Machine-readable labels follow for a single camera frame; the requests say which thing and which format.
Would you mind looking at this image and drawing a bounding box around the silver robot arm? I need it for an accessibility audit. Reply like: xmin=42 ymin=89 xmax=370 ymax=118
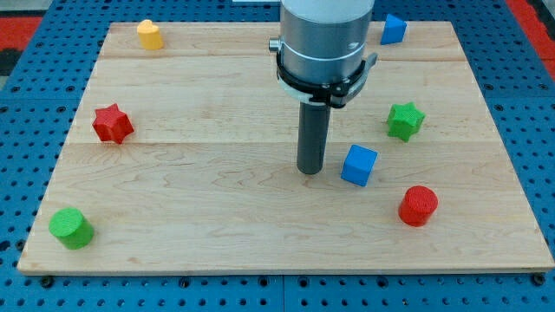
xmin=277 ymin=0 xmax=374 ymax=84

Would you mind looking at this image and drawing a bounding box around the green star block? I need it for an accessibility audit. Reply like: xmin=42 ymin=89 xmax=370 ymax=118
xmin=387 ymin=102 xmax=426 ymax=142

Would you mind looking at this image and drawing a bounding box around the red star block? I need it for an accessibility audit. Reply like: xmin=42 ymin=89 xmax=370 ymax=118
xmin=92 ymin=103 xmax=134 ymax=144

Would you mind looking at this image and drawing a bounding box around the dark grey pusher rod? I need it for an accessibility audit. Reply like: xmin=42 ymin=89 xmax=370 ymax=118
xmin=297 ymin=102 xmax=330 ymax=175

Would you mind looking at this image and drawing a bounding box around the blue cube block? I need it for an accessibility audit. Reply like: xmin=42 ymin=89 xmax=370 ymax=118
xmin=340 ymin=145 xmax=379 ymax=187

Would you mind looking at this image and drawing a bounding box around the wooden board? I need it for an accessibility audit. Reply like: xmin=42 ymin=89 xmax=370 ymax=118
xmin=18 ymin=22 xmax=554 ymax=276

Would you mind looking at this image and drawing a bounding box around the red cylinder block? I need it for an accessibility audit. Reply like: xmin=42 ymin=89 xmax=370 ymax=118
xmin=398 ymin=185 xmax=439 ymax=227

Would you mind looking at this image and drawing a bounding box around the blue triangle block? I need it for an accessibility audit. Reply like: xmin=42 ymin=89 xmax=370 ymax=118
xmin=380 ymin=14 xmax=408 ymax=45

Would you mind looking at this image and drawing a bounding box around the yellow heart block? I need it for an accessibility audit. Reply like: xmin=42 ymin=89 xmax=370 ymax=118
xmin=136 ymin=19 xmax=164 ymax=50

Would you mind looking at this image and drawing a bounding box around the green cylinder block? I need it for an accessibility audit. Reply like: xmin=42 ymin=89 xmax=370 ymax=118
xmin=49 ymin=207 xmax=95 ymax=250

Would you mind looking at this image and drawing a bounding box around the black clamp ring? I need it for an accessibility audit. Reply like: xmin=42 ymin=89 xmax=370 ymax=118
xmin=275 ymin=52 xmax=379 ymax=109

